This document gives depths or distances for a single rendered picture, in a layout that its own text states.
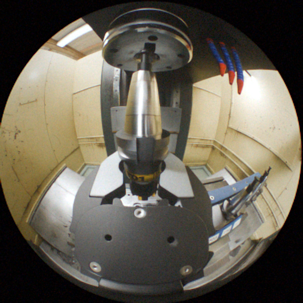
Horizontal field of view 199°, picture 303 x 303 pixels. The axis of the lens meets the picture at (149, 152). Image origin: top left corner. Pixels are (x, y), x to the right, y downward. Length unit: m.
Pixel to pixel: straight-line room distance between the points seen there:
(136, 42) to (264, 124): 1.03
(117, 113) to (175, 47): 0.54
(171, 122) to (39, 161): 1.23
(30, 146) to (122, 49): 1.00
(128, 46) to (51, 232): 1.10
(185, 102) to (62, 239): 1.46
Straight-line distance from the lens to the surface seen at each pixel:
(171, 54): 0.18
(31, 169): 1.05
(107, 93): 0.70
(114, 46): 0.16
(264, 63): 0.37
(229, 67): 0.23
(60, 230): 0.99
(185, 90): 0.70
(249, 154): 1.09
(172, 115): 0.61
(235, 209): 0.25
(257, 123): 1.07
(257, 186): 0.33
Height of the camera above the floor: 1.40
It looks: 29 degrees down
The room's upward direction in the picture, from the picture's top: 2 degrees clockwise
